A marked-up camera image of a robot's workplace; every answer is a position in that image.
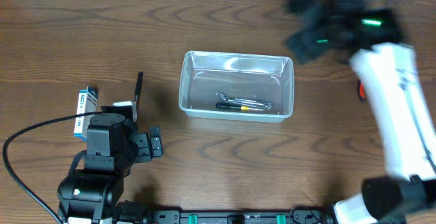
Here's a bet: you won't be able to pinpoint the black yellow precision screwdriver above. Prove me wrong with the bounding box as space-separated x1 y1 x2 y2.
215 102 264 112

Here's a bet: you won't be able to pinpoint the silver ratchet wrench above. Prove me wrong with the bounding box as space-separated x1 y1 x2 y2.
219 93 273 110

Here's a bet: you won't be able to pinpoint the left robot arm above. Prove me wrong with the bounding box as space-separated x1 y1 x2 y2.
58 113 164 223

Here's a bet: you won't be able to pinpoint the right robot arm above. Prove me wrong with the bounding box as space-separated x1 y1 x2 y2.
286 0 435 223

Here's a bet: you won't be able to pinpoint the clear plastic container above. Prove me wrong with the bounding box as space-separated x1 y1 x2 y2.
178 50 294 123

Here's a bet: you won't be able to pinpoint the red black cutting pliers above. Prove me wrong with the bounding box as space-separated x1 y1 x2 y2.
357 80 367 102

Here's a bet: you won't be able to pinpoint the blue white cardboard box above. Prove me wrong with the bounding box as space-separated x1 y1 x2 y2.
74 86 98 142

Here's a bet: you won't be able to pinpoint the left black cable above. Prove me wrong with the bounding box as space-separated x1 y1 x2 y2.
2 111 103 224

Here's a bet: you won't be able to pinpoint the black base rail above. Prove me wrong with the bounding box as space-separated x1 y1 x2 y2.
151 206 337 224

